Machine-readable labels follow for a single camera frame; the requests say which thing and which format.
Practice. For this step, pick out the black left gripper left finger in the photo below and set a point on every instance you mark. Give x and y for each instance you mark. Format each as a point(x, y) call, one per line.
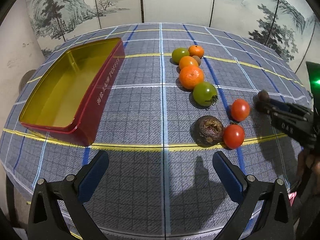
point(45, 217)

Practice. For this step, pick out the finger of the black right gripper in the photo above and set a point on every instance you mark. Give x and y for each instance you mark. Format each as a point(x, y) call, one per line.
point(272, 105)
point(285, 119)

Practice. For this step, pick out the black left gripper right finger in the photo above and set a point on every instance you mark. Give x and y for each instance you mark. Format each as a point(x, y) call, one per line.
point(275, 220)

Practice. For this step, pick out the small dark water chestnut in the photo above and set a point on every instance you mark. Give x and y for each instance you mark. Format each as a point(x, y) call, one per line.
point(263, 96)

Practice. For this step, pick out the large dark water chestnut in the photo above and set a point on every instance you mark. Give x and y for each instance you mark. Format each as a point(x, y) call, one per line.
point(207, 131)

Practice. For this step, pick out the green tomato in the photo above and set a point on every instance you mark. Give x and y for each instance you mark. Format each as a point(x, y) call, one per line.
point(205, 94)
point(178, 53)

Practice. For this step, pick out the large orange mandarin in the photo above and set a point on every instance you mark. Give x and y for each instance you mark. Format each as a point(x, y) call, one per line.
point(190, 76)

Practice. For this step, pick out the upper red tomato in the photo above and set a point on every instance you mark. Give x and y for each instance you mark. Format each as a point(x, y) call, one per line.
point(240, 110)

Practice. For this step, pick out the red tomato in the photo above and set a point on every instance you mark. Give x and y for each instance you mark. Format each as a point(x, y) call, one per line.
point(233, 136)
point(240, 110)

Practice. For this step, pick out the green object at edge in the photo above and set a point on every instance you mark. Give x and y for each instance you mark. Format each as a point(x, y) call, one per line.
point(314, 77)

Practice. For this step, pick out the lower red tomato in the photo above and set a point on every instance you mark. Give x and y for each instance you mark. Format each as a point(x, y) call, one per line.
point(233, 136)

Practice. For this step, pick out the painted folding screen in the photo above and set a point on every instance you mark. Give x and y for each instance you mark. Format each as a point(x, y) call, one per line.
point(288, 26)

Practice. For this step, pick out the small brown kiwi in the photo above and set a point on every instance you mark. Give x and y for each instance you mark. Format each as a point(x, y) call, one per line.
point(197, 59)

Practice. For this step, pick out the blue plaid tablecloth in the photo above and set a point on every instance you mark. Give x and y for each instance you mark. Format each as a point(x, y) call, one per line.
point(159, 184)

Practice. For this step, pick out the far orange mandarin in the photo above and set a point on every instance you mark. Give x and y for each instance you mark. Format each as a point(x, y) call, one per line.
point(196, 50)

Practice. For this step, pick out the oval orange kumquat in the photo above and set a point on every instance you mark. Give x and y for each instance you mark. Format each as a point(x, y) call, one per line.
point(187, 61)

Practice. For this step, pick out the red gold toffee tin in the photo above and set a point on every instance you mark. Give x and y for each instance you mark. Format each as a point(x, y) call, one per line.
point(68, 101)

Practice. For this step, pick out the round stool beside table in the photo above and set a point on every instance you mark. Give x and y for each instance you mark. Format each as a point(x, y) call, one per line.
point(25, 78)

